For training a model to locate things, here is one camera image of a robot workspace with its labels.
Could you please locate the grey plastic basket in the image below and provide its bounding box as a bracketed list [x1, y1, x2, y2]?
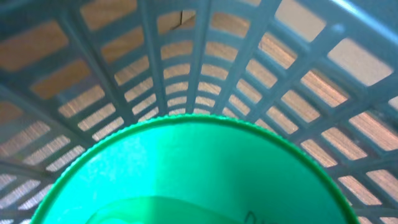
[1, 0, 397, 223]

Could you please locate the green lid jar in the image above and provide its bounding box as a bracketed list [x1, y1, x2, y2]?
[32, 114, 358, 223]

